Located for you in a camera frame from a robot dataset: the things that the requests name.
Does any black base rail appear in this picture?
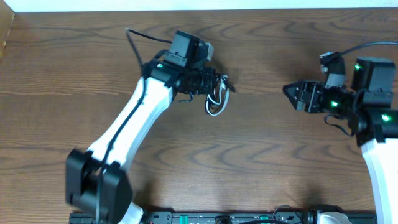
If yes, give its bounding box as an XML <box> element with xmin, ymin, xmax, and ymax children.
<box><xmin>68</xmin><ymin>205</ymin><xmax>377</xmax><ymax>224</ymax></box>

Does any white usb cable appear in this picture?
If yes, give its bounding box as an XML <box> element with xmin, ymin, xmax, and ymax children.
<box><xmin>206</xmin><ymin>74</ymin><xmax>231</xmax><ymax>117</ymax></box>

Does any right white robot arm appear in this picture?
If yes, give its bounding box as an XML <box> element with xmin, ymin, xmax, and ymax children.
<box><xmin>282</xmin><ymin>57</ymin><xmax>397</xmax><ymax>223</ymax></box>

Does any black usb cable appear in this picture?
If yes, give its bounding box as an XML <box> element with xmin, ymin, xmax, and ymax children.
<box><xmin>203</xmin><ymin>73</ymin><xmax>236</xmax><ymax>114</ymax></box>

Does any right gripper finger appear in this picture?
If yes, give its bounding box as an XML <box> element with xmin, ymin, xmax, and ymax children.
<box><xmin>283</xmin><ymin>88</ymin><xmax>300</xmax><ymax>110</ymax></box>
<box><xmin>283</xmin><ymin>80</ymin><xmax>308</xmax><ymax>90</ymax></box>

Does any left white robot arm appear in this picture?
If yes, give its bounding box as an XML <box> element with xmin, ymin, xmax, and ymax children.
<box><xmin>65</xmin><ymin>31</ymin><xmax>229</xmax><ymax>223</ymax></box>

